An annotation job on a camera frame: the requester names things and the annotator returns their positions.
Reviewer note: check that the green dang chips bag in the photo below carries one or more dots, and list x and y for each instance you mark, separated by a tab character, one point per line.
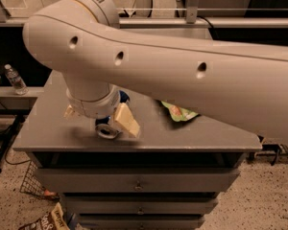
179	114

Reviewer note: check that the blue pepsi can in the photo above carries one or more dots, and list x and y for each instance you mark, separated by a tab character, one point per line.
106	128

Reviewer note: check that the brown snack bag on floor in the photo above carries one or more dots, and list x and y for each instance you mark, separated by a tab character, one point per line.
52	221

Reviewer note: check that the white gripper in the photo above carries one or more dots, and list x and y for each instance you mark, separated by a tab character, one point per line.
93	107

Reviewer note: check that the grey metal railing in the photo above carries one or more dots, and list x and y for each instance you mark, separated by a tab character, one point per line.
8	6

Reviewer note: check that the black stand leg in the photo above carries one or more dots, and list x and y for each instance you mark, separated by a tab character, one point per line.
10	135

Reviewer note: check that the wire mesh basket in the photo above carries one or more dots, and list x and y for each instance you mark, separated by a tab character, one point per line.
31	186

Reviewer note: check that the grey drawer cabinet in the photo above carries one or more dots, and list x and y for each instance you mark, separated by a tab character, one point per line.
167	178

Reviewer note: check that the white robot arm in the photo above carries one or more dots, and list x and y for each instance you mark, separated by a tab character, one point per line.
241	84

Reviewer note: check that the clear plastic water bottle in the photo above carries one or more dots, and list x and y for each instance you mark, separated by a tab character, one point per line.
15	80

